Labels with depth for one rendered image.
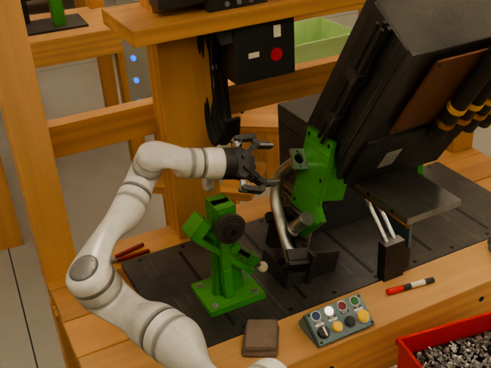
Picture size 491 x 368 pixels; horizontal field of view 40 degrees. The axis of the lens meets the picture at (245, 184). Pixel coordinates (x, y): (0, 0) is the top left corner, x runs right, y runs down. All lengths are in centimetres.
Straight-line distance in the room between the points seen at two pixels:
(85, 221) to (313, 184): 236
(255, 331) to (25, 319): 185
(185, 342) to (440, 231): 101
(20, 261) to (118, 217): 229
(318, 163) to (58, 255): 73
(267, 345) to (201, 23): 75
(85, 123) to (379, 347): 93
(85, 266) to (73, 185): 296
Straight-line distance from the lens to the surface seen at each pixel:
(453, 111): 151
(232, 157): 153
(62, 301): 180
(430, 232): 194
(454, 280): 177
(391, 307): 166
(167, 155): 146
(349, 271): 176
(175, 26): 157
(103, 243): 132
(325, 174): 159
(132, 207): 138
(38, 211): 177
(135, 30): 155
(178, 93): 176
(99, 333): 168
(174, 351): 113
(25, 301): 334
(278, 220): 171
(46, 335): 311
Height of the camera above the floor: 196
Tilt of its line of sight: 29 degrees down
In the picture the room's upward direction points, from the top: 4 degrees counter-clockwise
